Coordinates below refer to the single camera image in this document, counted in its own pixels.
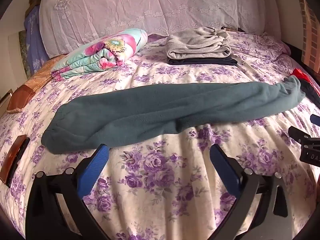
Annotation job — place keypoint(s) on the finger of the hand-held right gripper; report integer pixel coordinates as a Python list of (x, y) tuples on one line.
[(298, 133), (315, 118)]

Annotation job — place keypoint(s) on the folded floral quilt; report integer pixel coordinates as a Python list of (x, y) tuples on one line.
[(105, 52)]

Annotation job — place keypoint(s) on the red cloth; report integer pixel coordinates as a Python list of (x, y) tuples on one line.
[(300, 73)]

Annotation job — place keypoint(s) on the folded navy garment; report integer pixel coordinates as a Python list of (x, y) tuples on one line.
[(200, 61)]

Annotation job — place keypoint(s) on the blue patterned cloth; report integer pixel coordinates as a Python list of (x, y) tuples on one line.
[(35, 42)]

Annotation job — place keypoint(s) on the white lace headboard cover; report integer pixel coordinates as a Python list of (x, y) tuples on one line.
[(125, 5)]

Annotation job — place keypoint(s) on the purple floral bed sheet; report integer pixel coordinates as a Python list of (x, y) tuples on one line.
[(160, 180)]

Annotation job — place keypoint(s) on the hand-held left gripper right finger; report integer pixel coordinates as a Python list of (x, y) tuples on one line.
[(223, 165)]

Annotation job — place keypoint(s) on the folded grey pants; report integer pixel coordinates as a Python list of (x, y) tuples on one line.
[(195, 45)]

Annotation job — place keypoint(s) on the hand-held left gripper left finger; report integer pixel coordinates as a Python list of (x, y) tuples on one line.
[(96, 165)]

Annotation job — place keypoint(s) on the glossy brown wooden board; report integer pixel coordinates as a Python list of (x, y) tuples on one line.
[(15, 160)]

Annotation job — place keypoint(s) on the orange brown pillow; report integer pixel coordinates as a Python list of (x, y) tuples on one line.
[(32, 82)]

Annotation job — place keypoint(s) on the teal fleece pants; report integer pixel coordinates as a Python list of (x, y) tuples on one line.
[(150, 107)]

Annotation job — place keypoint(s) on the brick pattern curtain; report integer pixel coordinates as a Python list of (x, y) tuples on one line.
[(310, 30)]

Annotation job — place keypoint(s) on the dark garment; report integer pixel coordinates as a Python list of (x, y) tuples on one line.
[(311, 91)]

